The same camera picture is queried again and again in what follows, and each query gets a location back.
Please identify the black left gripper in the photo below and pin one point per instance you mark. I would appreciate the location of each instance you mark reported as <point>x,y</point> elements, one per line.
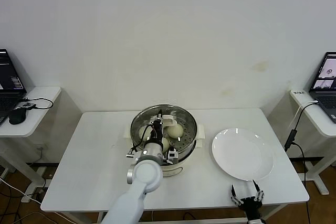
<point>156,134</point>

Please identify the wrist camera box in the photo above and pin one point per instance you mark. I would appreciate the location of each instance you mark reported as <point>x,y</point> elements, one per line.
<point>172,155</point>
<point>254,221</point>

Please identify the white round plate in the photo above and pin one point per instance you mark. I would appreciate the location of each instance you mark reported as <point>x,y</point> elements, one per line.
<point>241,153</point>

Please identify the small black usb hub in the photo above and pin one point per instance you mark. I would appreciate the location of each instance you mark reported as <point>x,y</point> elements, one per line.
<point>27,105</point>

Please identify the stainless steel steamer basket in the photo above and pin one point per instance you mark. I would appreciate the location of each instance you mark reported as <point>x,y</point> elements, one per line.
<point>190,140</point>

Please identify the cream electric cooking pot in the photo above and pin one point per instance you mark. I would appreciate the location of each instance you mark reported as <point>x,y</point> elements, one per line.
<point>191,145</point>

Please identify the black computer mouse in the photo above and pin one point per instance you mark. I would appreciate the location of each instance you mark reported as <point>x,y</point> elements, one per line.
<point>18,116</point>

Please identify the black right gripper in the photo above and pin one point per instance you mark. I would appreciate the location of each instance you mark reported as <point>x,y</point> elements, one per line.
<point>250,205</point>

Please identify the black laptop dark screen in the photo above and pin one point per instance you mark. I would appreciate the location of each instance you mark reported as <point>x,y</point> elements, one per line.
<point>10,77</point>

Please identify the white side table with mouse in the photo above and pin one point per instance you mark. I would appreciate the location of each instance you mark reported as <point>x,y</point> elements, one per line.
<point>39,119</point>

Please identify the white steamed baozi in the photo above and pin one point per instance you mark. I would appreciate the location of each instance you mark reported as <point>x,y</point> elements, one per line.
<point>144,132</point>
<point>165,144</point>
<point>175,131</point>

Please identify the round glass pot lid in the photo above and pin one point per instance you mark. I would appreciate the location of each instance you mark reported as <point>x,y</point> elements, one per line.
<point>170,121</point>

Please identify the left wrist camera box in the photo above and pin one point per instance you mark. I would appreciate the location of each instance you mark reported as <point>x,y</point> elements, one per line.
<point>172,155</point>

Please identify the white side table with label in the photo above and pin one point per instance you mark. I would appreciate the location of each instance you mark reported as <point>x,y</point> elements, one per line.
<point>315,121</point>

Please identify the white main table frame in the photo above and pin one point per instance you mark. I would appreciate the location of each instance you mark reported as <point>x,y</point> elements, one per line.
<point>197,220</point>

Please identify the grey laptop camera views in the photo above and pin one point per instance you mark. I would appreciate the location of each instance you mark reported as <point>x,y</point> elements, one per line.
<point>325,98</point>

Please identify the white floor power strip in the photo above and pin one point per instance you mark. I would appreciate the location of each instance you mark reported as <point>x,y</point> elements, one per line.
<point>27,198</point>

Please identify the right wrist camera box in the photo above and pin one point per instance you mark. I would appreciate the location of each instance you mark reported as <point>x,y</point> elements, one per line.
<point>254,221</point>

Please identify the white wall outlet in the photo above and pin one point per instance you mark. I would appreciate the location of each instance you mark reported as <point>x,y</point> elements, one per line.
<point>43,147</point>

